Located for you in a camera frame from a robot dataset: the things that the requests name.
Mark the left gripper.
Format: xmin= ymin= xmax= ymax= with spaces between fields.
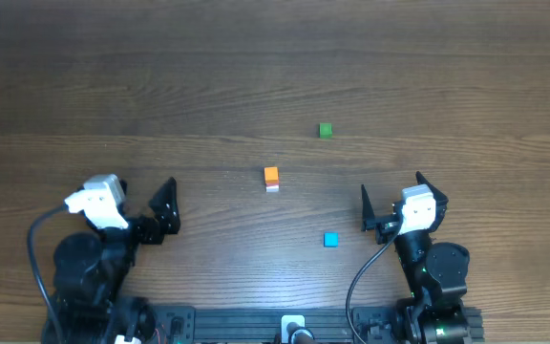
xmin=129 ymin=176 xmax=182 ymax=246

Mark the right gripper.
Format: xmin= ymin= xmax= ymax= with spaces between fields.
xmin=360 ymin=170 xmax=450 ymax=245

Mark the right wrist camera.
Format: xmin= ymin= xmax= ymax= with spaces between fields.
xmin=391 ymin=183 xmax=438 ymax=237

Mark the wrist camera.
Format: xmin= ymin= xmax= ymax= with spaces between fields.
xmin=391 ymin=183 xmax=438 ymax=237
xmin=63 ymin=173 xmax=130 ymax=231

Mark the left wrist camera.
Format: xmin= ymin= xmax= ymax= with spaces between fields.
xmin=63 ymin=173 xmax=130 ymax=231

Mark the mounting rail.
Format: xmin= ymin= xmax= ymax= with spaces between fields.
xmin=153 ymin=305 xmax=486 ymax=344

